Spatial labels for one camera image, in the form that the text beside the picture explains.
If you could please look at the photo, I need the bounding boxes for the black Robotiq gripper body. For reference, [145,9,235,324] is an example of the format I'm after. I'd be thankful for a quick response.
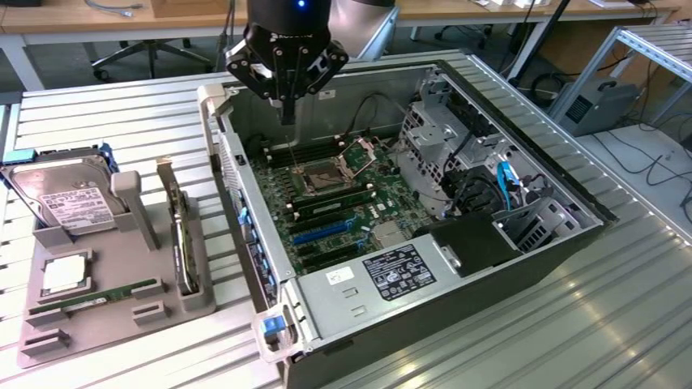
[243,0,335,77]

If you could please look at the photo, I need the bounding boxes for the graphics card with metal bracket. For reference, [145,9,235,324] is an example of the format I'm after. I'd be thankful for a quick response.
[155,157,203,296]

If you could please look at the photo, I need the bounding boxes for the black office chair base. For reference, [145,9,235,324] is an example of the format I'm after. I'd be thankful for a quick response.
[435,24,493,49]
[88,38,215,80]

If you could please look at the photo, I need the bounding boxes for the brown cardboard box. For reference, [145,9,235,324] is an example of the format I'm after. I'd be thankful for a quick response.
[152,0,233,19]

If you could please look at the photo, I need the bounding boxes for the open metal socket cover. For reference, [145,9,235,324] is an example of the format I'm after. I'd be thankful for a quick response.
[333,136,379,180]

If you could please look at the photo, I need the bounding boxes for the thin metal locking lever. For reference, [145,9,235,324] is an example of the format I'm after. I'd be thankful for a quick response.
[283,136,305,175]

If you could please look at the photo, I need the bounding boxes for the CPU socket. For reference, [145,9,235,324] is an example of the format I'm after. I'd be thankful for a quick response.
[295,161,348,199]

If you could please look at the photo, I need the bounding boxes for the silver metal drive cage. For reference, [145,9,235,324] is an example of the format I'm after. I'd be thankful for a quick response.
[397,66,521,215]

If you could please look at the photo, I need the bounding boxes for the green motherboard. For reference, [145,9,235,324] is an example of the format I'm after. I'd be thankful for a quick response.
[245,131,439,276]

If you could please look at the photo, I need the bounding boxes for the green RAM stick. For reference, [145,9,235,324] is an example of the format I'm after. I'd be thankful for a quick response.
[25,279,157,319]
[295,190,376,216]

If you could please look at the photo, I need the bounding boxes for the black expansion slot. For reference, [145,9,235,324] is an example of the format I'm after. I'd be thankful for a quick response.
[300,251,364,273]
[285,212,348,236]
[297,242,361,264]

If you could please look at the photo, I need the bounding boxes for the black stand pole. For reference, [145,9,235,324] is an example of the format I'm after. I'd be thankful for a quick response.
[507,0,573,87]

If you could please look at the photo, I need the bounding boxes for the blue expansion slot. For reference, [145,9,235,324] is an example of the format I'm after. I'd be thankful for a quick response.
[291,224,352,246]

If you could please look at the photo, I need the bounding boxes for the silver chipset heatsink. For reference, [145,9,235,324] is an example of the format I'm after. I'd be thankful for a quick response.
[372,222,408,249]

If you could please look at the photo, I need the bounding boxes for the silver hard disk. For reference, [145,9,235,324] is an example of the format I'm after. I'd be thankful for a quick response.
[0,156,129,237]

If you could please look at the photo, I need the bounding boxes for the blue disk caddy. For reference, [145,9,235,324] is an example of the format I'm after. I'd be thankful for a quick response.
[0,141,121,191]

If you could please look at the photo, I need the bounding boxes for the black plastic air shroud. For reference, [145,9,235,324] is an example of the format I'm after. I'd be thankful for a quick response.
[413,212,524,279]

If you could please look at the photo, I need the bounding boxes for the silver disk bay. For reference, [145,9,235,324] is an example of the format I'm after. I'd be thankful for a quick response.
[492,197,587,254]

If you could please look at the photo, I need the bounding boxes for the grey parts rack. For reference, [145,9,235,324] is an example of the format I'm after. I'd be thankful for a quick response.
[17,169,219,370]

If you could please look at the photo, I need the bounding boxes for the silver power supply unit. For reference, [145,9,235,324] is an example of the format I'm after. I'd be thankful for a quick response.
[291,234,475,341]

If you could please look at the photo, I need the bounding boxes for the silver CPU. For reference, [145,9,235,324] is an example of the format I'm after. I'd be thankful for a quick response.
[40,254,91,299]

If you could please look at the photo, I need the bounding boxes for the open black PC case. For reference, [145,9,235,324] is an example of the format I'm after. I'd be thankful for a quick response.
[196,59,620,389]

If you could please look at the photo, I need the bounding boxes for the grey hanging cable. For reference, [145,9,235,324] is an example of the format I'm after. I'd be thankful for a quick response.
[215,0,240,74]

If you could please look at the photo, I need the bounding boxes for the grey network cable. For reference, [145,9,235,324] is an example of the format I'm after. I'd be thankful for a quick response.
[84,0,145,18]

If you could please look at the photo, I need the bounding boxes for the wooden desk white frame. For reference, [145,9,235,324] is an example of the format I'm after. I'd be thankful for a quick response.
[0,0,249,92]
[393,0,684,80]

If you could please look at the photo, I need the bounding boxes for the black power cable bundle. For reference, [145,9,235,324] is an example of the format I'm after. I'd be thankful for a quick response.
[437,165,507,216]

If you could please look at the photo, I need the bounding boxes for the blue SATA wire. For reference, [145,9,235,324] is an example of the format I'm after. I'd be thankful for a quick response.
[495,160,523,214]

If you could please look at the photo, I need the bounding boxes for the grey control box with handle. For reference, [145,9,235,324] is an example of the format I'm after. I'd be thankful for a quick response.
[548,76,643,137]

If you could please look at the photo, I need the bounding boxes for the aluminium profile frame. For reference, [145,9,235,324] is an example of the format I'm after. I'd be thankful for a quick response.
[551,24,692,122]

